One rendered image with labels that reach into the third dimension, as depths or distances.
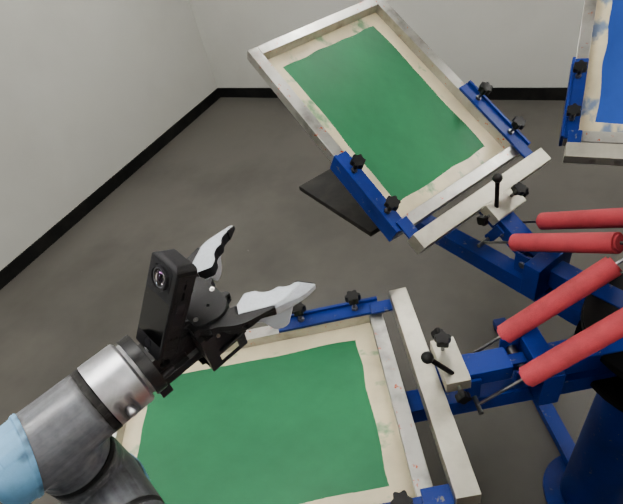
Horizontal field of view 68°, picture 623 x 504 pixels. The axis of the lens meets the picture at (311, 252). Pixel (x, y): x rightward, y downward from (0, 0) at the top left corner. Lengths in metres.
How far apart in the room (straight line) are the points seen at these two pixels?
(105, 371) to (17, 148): 3.64
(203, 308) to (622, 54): 1.76
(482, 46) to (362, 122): 3.01
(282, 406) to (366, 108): 0.98
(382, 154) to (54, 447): 1.27
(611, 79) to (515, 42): 2.58
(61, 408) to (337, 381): 0.89
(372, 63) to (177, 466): 1.40
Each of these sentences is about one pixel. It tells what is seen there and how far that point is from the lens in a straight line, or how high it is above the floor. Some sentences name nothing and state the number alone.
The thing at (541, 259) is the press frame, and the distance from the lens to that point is 1.45.
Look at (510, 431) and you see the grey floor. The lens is 2.31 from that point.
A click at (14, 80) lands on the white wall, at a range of 4.12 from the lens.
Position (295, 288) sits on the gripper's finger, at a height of 1.67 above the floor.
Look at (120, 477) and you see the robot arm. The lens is 0.57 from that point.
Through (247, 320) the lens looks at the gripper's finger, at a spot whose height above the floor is 1.67.
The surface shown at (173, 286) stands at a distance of 0.47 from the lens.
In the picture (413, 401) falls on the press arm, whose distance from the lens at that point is 1.28.
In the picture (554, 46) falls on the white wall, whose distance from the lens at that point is 4.50.
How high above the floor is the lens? 2.04
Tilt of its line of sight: 41 degrees down
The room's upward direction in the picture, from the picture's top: 14 degrees counter-clockwise
